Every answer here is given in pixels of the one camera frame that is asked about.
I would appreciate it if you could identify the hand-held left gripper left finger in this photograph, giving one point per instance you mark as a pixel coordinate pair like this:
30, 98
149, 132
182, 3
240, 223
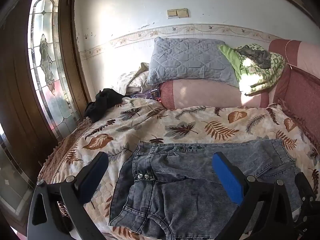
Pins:
96, 172

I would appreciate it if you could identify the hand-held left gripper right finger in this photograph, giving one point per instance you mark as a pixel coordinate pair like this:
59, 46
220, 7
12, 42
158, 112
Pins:
227, 177

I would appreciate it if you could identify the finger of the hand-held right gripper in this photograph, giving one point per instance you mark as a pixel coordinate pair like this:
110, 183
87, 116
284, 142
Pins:
305, 187

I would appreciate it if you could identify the grey denim pants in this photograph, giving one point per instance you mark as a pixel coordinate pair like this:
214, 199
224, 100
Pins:
175, 192

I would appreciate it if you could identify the brown ruffled bedspread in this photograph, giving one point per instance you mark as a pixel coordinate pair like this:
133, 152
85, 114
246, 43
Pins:
57, 160

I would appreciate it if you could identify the leaf print blanket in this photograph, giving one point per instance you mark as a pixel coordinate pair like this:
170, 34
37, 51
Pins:
200, 127

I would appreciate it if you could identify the black cloth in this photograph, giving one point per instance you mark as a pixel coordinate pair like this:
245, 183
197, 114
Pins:
102, 103

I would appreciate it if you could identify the glass-paned wooden door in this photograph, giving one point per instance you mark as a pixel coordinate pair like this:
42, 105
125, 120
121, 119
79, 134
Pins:
12, 180

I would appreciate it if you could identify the pink bolster cushion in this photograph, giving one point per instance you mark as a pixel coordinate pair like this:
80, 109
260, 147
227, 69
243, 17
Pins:
205, 93

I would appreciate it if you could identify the purple packet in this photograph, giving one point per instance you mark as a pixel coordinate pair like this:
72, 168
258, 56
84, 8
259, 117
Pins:
147, 95

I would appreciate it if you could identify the pink sofa backrest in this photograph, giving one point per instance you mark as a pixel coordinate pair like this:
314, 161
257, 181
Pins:
302, 92

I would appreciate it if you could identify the cream quilt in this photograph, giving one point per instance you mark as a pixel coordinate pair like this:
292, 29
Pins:
136, 80

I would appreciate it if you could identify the green patterned cloth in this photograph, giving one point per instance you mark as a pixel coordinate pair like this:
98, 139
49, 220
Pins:
265, 72

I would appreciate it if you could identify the wooden door with stained glass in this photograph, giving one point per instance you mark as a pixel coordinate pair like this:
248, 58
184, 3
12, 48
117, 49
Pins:
15, 80

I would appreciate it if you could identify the grey quilted pillow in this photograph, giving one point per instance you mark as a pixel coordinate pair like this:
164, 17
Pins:
190, 60

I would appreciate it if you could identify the beige light switch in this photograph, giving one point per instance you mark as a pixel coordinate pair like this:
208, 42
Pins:
182, 13
172, 13

